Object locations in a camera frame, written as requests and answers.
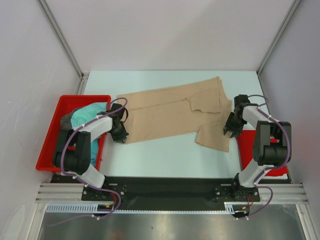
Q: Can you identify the left aluminium corner post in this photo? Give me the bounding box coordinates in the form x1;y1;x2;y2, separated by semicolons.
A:
36;0;84;79

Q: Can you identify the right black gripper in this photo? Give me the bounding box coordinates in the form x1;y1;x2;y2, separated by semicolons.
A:
223;111;246;138

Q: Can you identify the red plastic bin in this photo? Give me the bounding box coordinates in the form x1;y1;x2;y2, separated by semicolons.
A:
35;95;112;173

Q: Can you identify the right aluminium corner post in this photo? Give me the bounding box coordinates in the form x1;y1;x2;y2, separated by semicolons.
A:
256;0;304;77

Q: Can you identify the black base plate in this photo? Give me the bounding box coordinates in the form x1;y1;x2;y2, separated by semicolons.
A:
50;174;290;206

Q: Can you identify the folded red t shirt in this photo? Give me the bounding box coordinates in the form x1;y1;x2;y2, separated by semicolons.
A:
236;130;289;178

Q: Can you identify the beige t shirt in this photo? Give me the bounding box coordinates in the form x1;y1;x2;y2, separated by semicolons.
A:
118;76;232;153

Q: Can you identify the aluminium corner post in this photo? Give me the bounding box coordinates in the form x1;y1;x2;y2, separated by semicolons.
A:
256;0;304;77
36;0;84;79

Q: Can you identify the grey t shirt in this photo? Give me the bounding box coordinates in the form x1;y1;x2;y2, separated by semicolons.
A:
60;111;74;130

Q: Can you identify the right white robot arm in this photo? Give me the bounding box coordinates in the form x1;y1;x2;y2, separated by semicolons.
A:
223;94;292;201

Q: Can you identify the teal t shirt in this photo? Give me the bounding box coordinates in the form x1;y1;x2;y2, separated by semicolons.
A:
70;102;107;167

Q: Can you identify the white slotted cable duct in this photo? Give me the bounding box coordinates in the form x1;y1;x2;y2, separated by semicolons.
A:
46;202;250;215

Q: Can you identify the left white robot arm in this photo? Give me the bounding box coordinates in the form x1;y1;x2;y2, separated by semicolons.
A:
52;102;129;200

